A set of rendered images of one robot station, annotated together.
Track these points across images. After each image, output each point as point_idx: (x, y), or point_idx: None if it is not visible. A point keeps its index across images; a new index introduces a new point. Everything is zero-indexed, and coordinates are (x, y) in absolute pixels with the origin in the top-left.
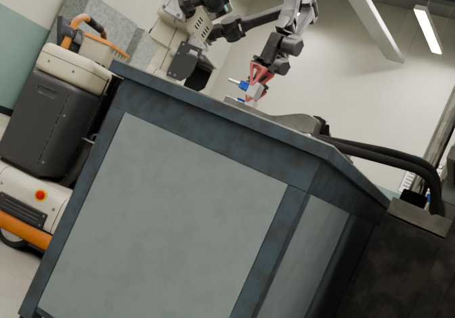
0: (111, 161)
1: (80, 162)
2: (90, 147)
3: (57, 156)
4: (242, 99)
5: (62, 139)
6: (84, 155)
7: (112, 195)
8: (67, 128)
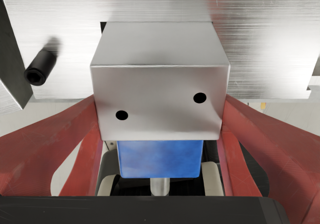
0: None
1: (215, 140)
2: (215, 158)
3: (245, 148)
4: (200, 150)
5: (260, 167)
6: (215, 148)
7: None
8: (265, 180)
